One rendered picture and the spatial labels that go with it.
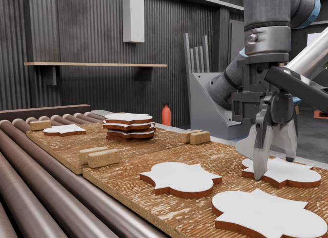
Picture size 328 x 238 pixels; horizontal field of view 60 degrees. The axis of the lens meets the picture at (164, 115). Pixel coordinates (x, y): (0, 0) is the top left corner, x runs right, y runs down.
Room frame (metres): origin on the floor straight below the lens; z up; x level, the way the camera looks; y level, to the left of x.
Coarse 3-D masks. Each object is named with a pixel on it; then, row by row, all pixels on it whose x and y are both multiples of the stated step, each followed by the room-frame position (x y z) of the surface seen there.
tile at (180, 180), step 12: (156, 168) 0.48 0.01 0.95; (168, 168) 0.48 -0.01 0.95; (180, 168) 0.48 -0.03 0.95; (192, 168) 0.48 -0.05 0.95; (144, 180) 0.45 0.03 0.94; (156, 180) 0.42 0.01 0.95; (168, 180) 0.42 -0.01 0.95; (180, 180) 0.42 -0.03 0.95; (192, 180) 0.42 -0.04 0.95; (204, 180) 0.42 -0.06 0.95; (216, 180) 0.44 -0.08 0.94; (156, 192) 0.39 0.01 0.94; (168, 192) 0.40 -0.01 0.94; (180, 192) 0.39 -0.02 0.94; (192, 192) 0.38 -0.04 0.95; (204, 192) 0.39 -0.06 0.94
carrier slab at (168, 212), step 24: (216, 144) 0.68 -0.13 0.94; (96, 168) 0.51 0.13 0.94; (120, 168) 0.51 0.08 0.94; (144, 168) 0.51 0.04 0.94; (216, 168) 0.51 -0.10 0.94; (240, 168) 0.51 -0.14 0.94; (120, 192) 0.40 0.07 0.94; (144, 192) 0.40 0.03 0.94; (216, 192) 0.40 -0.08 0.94; (288, 192) 0.40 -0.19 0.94; (312, 192) 0.40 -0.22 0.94; (144, 216) 0.35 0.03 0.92; (168, 216) 0.33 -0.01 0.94; (192, 216) 0.33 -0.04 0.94; (216, 216) 0.33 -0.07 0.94
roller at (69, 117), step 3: (66, 114) 1.25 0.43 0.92; (63, 117) 1.23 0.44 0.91; (66, 117) 1.22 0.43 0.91; (69, 117) 1.21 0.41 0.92; (72, 117) 1.19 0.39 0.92; (75, 117) 1.19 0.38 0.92; (72, 120) 1.16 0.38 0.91; (75, 120) 1.14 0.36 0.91; (78, 120) 1.13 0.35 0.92; (81, 120) 1.11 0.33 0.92; (84, 120) 1.11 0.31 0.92; (78, 123) 1.11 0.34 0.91; (81, 123) 1.09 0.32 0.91; (84, 123) 1.07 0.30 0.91; (87, 123) 1.06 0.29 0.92
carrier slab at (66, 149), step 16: (96, 128) 0.88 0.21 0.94; (160, 128) 0.88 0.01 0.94; (48, 144) 0.68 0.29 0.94; (64, 144) 0.68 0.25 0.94; (80, 144) 0.68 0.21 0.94; (96, 144) 0.68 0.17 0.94; (112, 144) 0.68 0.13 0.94; (128, 144) 0.68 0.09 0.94; (144, 144) 0.68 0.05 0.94; (160, 144) 0.68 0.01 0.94; (176, 144) 0.68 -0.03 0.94; (64, 160) 0.57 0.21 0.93
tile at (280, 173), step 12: (252, 168) 0.48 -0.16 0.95; (276, 168) 0.48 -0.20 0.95; (288, 168) 0.48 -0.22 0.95; (300, 168) 0.48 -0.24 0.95; (312, 168) 0.49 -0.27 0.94; (264, 180) 0.45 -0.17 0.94; (276, 180) 0.42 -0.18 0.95; (288, 180) 0.43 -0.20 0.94; (300, 180) 0.42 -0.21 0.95; (312, 180) 0.42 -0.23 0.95
